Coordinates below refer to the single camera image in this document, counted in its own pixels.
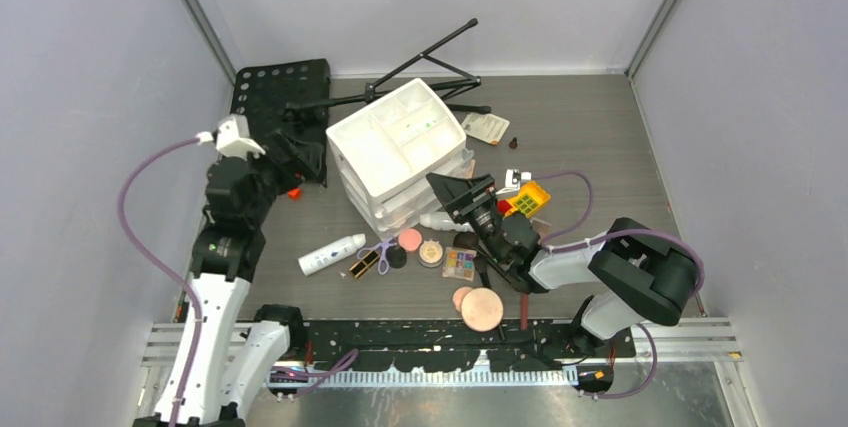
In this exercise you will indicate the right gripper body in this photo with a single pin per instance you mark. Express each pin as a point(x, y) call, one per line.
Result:
point(485, 219)

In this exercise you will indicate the small pink powder puff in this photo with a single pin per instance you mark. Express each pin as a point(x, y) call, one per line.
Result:
point(459, 295)

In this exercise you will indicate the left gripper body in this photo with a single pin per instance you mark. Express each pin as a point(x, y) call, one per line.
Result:
point(262, 172)

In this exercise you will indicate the black makeup brush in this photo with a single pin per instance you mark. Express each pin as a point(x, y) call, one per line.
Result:
point(495, 254)

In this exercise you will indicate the large white spray bottle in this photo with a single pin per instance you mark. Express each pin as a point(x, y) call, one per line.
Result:
point(330, 254)

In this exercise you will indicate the colorful eyeshadow palette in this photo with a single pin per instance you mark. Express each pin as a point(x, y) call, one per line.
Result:
point(459, 264)

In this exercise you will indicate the black gold lipstick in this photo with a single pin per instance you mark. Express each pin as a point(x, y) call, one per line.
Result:
point(362, 266)

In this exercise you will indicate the red handled makeup brush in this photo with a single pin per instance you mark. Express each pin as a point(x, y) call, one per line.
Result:
point(524, 311)

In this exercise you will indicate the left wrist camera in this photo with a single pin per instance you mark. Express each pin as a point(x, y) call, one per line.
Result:
point(232, 139)

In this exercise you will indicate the purple eyelash curler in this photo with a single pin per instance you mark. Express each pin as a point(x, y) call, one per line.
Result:
point(378, 250)

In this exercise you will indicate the beige powder jar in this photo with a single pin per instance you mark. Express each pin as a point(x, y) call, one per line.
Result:
point(431, 254)

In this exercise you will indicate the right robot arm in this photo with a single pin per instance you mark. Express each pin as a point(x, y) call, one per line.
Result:
point(649, 275)

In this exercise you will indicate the black round jar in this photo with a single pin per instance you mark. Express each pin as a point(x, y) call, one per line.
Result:
point(396, 257)

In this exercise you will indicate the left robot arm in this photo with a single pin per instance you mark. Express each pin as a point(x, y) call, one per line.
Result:
point(206, 387)

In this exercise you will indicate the nude eyeshadow palette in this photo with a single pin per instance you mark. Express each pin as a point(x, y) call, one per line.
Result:
point(541, 227)

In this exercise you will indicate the pink round compact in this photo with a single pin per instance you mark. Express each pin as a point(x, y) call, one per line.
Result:
point(410, 239)

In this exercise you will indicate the white sachet packet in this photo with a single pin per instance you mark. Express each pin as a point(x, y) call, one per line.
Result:
point(487, 128)

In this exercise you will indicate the small white bottle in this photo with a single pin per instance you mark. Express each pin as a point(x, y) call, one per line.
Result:
point(439, 221)

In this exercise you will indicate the large round powder compact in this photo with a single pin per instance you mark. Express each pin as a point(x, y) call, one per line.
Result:
point(481, 309)

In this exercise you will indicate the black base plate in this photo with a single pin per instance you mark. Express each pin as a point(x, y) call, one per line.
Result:
point(435, 345)

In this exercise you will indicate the yellow red toy block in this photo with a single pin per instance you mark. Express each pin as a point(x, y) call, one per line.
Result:
point(529, 200)

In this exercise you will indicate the white plastic drawer organizer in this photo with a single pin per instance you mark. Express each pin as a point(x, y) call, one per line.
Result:
point(385, 150)

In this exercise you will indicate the red cube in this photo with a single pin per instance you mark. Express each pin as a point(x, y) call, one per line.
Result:
point(295, 194)

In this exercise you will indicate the black music stand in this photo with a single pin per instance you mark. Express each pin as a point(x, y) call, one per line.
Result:
point(296, 96)

